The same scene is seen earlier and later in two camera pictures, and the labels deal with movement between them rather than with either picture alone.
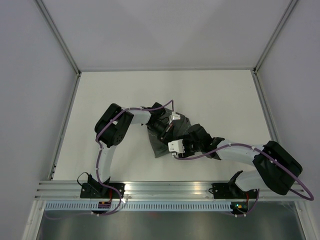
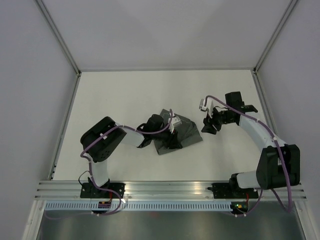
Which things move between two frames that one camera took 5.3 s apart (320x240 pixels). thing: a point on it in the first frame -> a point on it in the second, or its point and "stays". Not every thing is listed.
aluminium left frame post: [60, 36] stays
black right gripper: [187, 153] -> [208, 122]
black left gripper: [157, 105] -> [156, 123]
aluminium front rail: [157, 190] stays
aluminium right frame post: [291, 4] stays
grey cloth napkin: [160, 147] stays
